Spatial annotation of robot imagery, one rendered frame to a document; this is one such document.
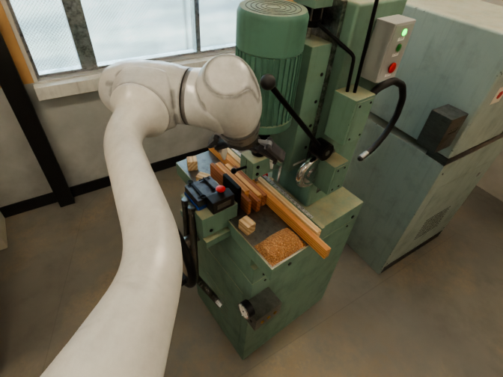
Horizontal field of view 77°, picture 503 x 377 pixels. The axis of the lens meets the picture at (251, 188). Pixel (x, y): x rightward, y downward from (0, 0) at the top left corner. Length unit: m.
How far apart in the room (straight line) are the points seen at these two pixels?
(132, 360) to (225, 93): 0.36
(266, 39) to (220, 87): 0.33
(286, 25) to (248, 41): 0.09
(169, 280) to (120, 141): 0.23
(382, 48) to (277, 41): 0.33
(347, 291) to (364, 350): 0.34
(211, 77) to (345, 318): 1.68
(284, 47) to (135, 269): 0.63
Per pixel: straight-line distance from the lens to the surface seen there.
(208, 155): 1.32
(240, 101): 0.51
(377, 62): 1.02
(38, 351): 2.02
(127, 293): 0.31
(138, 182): 0.41
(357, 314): 2.02
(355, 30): 0.96
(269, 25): 0.80
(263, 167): 1.06
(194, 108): 0.55
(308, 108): 1.00
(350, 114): 0.97
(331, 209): 1.31
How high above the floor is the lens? 1.70
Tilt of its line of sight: 43 degrees down
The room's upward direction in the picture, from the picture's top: 5 degrees clockwise
